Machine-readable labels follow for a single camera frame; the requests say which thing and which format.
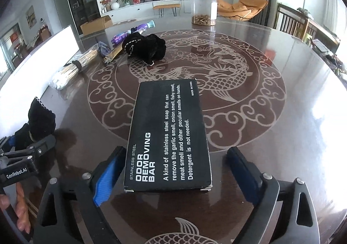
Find white storage box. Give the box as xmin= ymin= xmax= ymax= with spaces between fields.
xmin=0 ymin=25 xmax=81 ymax=90

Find black velvet scrunchie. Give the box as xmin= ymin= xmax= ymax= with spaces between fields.
xmin=15 ymin=97 xmax=57 ymax=149

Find red flower arrangement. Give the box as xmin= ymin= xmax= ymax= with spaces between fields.
xmin=100 ymin=0 xmax=114 ymax=13

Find clear plastic packet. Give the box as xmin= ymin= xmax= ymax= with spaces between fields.
xmin=95 ymin=41 xmax=111 ymax=56

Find clear jar with black lid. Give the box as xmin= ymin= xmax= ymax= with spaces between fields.
xmin=190 ymin=0 xmax=218 ymax=26

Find framed wall picture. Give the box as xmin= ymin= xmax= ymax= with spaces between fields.
xmin=26 ymin=5 xmax=37 ymax=30

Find orange stool with hairpin legs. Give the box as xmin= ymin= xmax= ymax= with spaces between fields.
xmin=152 ymin=3 xmax=181 ymax=17

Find black scrunchies with pearls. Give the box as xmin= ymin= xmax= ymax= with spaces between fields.
xmin=121 ymin=33 xmax=166 ymax=66

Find black cardboard box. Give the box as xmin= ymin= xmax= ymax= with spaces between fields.
xmin=124 ymin=79 xmax=213 ymax=193

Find orange lounge chair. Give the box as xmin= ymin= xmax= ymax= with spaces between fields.
xmin=217 ymin=0 xmax=269 ymax=21

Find white television cabinet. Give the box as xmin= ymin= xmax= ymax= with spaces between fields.
xmin=101 ymin=0 xmax=196 ymax=23

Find brown cardboard box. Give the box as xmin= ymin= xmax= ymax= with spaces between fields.
xmin=80 ymin=15 xmax=113 ymax=36

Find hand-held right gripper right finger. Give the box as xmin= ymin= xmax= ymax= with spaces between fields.
xmin=226 ymin=146 xmax=322 ymax=244

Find person's left hand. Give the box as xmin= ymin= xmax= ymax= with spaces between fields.
xmin=0 ymin=182 xmax=31 ymax=234

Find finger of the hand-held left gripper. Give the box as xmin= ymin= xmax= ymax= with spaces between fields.
xmin=0 ymin=135 xmax=17 ymax=153
xmin=26 ymin=135 xmax=57 ymax=162

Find purple toy water gun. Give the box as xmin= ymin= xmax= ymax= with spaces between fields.
xmin=111 ymin=20 xmax=155 ymax=45

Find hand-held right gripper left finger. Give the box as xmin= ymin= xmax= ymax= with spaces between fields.
xmin=33 ymin=146 xmax=128 ymax=244

